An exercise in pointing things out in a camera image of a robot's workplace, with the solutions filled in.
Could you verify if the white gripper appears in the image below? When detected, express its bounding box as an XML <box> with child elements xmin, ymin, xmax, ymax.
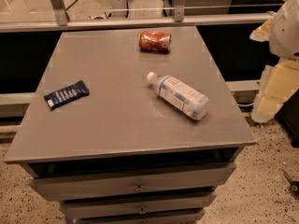
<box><xmin>249</xmin><ymin>0</ymin><xmax>299</xmax><ymax>123</ymax></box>

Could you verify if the red coke can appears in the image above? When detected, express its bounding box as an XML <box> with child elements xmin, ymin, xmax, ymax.
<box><xmin>139</xmin><ymin>31</ymin><xmax>172</xmax><ymax>52</ymax></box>

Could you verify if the clear plastic water bottle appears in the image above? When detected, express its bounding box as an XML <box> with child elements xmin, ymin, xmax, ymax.
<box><xmin>147</xmin><ymin>72</ymin><xmax>209</xmax><ymax>120</ymax></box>

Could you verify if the black caster wheel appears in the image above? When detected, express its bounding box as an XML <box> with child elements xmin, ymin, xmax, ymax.
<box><xmin>283</xmin><ymin>171</ymin><xmax>299</xmax><ymax>195</ymax></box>

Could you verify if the top drawer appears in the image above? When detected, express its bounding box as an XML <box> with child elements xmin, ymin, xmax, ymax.
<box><xmin>30</xmin><ymin>162</ymin><xmax>235</xmax><ymax>201</ymax></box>

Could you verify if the drawer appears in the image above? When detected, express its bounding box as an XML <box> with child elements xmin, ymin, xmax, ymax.
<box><xmin>30</xmin><ymin>162</ymin><xmax>235</xmax><ymax>201</ymax></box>
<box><xmin>60</xmin><ymin>192</ymin><xmax>216</xmax><ymax>219</ymax></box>
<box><xmin>76</xmin><ymin>209</ymin><xmax>204</xmax><ymax>224</ymax></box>

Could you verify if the grey drawer cabinet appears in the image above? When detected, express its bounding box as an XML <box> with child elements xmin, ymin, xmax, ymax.
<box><xmin>4</xmin><ymin>26</ymin><xmax>258</xmax><ymax>224</ymax></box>

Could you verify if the bottom drawer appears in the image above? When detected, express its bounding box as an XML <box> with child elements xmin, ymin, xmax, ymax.
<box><xmin>76</xmin><ymin>209</ymin><xmax>204</xmax><ymax>224</ymax></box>

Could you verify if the middle drawer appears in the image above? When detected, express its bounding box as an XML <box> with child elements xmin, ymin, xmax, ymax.
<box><xmin>60</xmin><ymin>192</ymin><xmax>216</xmax><ymax>219</ymax></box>

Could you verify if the dark blue snack bar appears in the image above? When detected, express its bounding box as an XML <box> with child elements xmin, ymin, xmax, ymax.
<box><xmin>44</xmin><ymin>80</ymin><xmax>90</xmax><ymax>110</ymax></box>

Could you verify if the grey metal railing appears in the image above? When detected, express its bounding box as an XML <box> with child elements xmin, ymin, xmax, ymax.
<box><xmin>0</xmin><ymin>0</ymin><xmax>286</xmax><ymax>33</ymax></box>

